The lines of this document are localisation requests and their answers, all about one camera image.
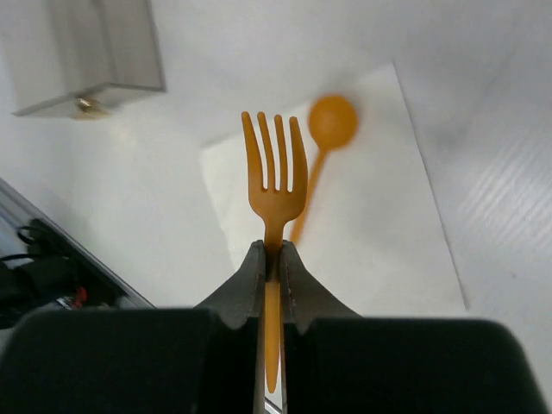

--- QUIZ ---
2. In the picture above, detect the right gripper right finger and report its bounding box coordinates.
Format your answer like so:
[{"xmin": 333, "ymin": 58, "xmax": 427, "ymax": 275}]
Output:
[{"xmin": 279, "ymin": 242, "xmax": 548, "ymax": 413}]

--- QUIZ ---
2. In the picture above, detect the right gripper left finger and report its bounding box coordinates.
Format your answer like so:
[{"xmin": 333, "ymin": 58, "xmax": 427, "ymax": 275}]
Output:
[{"xmin": 1, "ymin": 242, "xmax": 266, "ymax": 413}]

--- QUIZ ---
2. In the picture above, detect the white paper napkin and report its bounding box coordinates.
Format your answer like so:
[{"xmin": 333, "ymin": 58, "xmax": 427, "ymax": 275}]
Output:
[{"xmin": 198, "ymin": 61, "xmax": 470, "ymax": 316}]

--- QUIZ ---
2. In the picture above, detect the orange plastic fork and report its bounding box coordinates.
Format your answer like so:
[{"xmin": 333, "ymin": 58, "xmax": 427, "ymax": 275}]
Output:
[{"xmin": 241, "ymin": 111, "xmax": 308, "ymax": 393}]

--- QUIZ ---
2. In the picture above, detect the orange plastic spoon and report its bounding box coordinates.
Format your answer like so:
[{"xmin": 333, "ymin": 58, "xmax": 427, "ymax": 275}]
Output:
[{"xmin": 290, "ymin": 94, "xmax": 359, "ymax": 244}]

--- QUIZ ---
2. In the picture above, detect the small wooden utensil piece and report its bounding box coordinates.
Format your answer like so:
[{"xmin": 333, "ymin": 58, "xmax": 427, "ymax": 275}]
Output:
[{"xmin": 74, "ymin": 97, "xmax": 110, "ymax": 120}]

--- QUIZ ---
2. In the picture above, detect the smoky transparent plastic box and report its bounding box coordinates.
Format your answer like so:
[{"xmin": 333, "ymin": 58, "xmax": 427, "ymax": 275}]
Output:
[{"xmin": 1, "ymin": 1, "xmax": 166, "ymax": 120}]

